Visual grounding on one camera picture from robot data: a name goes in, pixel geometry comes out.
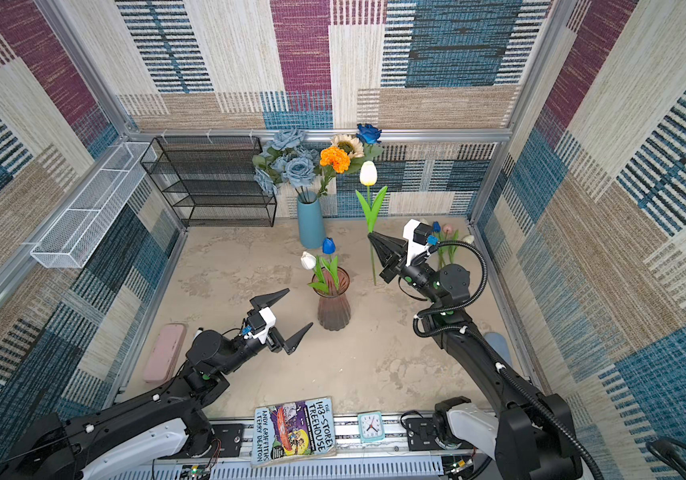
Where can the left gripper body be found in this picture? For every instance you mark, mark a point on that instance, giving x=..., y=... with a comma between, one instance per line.
x=242, y=348

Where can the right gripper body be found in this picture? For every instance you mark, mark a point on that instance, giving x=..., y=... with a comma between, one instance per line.
x=418, y=275

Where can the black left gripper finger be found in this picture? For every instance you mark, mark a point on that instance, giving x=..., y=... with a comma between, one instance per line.
x=268, y=300
x=291, y=344

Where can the red ribbed glass vase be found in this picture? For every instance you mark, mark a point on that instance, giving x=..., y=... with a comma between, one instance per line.
x=334, y=311

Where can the white tulip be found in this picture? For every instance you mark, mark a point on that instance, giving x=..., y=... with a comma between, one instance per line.
x=318, y=282

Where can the blue tulip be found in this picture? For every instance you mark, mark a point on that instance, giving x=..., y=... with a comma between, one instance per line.
x=330, y=262

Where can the blue ceramic vase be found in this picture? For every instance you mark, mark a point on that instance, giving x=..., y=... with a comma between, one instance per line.
x=310, y=222

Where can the yellow tulip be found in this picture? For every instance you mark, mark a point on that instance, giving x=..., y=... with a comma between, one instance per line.
x=370, y=202

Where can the orange marigold flower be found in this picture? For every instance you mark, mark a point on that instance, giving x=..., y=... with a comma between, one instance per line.
x=333, y=161

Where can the cream sunflower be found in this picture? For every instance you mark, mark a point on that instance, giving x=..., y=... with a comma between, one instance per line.
x=353, y=147

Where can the dark blue rose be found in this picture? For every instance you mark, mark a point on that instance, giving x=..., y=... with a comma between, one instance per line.
x=369, y=136

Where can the pale blue rose bouquet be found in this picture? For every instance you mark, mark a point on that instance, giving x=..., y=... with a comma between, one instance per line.
x=284, y=160

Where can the tulip bunch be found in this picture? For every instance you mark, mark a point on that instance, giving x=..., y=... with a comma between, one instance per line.
x=446, y=232

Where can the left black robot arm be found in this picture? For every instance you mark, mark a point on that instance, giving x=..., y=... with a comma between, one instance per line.
x=165, y=422

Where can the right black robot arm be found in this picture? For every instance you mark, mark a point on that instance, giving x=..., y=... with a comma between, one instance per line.
x=529, y=435

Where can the pink pencil case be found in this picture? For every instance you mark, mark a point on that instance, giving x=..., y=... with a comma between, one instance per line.
x=165, y=352

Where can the colourful treehouse book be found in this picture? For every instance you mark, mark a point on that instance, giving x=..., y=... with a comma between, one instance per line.
x=293, y=430

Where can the blue grey oval pad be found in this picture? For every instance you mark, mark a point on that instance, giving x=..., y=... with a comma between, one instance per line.
x=499, y=344

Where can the small mint alarm clock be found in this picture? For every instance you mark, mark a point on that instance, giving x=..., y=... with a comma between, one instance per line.
x=371, y=427

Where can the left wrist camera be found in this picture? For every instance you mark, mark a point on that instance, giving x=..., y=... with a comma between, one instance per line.
x=258, y=325

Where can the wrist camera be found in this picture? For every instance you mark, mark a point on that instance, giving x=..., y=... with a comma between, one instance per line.
x=258, y=325
x=421, y=240

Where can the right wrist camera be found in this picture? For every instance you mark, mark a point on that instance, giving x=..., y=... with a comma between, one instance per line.
x=421, y=240

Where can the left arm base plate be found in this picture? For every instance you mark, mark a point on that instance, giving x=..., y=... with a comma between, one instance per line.
x=226, y=441

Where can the black wire mesh shelf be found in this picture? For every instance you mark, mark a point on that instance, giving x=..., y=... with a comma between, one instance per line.
x=209, y=181

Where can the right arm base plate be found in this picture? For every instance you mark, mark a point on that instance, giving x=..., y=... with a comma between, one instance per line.
x=426, y=433

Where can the white wire mesh basket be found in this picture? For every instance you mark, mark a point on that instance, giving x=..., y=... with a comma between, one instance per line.
x=73, y=238

